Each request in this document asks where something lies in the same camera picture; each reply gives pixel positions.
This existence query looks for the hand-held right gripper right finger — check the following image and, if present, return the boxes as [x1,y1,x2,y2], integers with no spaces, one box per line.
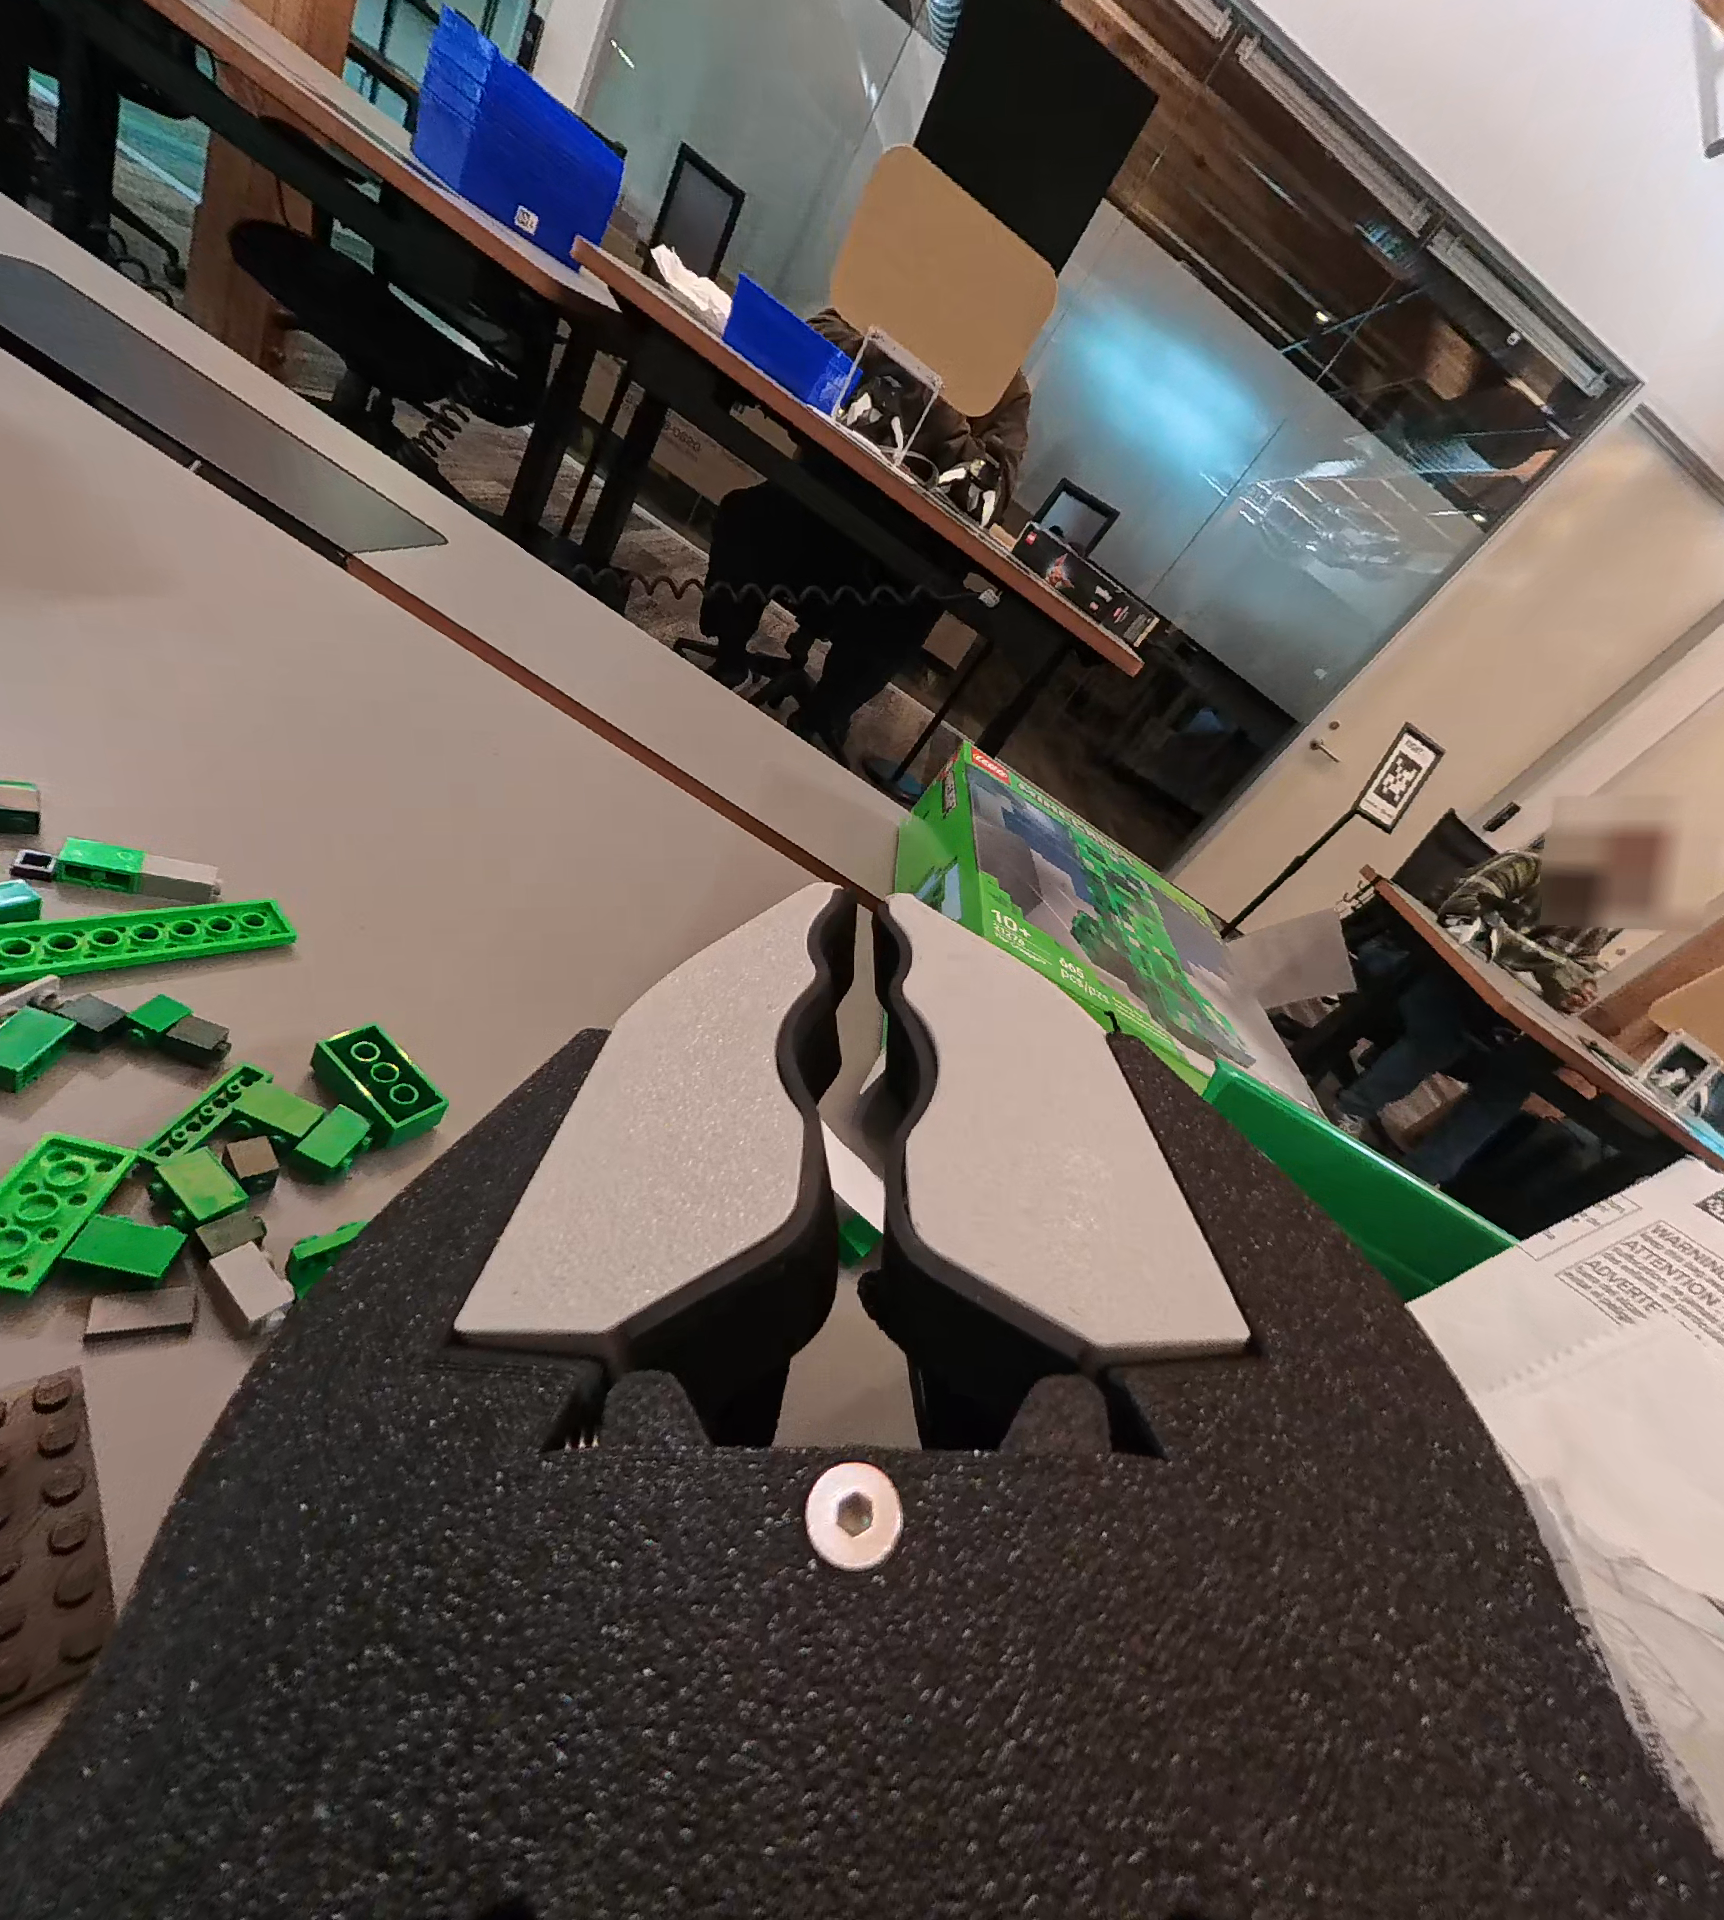
[857,891,1253,1453]

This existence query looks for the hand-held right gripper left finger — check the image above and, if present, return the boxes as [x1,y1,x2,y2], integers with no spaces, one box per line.
[451,881,860,1450]

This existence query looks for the pile of green bricks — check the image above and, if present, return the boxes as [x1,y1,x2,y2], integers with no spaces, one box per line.
[0,742,454,1339]

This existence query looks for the grey desk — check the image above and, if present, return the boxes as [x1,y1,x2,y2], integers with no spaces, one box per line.
[0,126,940,1908]

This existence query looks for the green plastic bin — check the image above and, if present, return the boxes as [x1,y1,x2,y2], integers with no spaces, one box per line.
[1198,1059,1517,1302]

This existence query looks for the green brick with three holes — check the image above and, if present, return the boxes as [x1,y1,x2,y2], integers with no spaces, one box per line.
[308,1024,454,1152]

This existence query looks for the green cardboard toy box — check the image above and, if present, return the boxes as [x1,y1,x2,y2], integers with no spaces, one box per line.
[892,742,1361,1115]

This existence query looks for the black office chair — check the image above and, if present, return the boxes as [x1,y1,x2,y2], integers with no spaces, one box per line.
[669,480,957,739]
[1389,810,1503,906]
[226,216,508,459]

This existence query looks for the wooden edged work table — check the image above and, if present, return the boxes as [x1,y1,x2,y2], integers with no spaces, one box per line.
[568,234,1150,774]
[0,0,627,527]
[1368,875,1724,1194]

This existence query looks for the printed marker sign on stand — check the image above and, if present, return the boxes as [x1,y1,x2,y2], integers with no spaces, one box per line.
[1225,721,1447,935]

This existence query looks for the long green plate with holes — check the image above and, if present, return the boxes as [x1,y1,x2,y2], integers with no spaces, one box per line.
[0,898,299,990]

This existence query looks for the dark toy box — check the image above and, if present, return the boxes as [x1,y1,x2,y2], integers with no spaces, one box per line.
[1005,521,1162,641]

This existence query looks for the white printed paper bags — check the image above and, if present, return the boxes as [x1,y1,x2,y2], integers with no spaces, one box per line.
[1407,1153,1724,1920]

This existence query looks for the small black framed screen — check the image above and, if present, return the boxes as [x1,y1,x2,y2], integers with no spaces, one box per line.
[1026,478,1124,558]
[648,140,748,282]

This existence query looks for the frosted glass door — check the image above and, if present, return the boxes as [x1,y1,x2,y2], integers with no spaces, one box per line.
[1173,403,1724,919]

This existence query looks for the dark brown studded plate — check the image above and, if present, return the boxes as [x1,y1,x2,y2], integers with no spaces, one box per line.
[0,1365,118,1732]

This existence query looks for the clear acrylic stand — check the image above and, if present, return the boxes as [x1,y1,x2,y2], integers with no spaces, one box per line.
[838,323,944,455]

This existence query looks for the blue plastic bin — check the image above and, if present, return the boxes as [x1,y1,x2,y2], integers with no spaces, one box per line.
[719,270,865,418]

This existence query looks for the white crumpled paper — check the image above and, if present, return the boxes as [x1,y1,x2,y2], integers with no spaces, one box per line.
[645,241,733,335]

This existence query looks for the stack of blue bins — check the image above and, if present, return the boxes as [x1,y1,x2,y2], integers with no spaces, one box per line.
[410,5,627,271]

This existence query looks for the black desk cable cover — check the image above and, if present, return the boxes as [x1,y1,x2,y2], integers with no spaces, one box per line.
[0,228,447,561]

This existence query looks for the wooden post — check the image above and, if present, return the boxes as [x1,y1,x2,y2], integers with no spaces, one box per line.
[181,0,358,371]

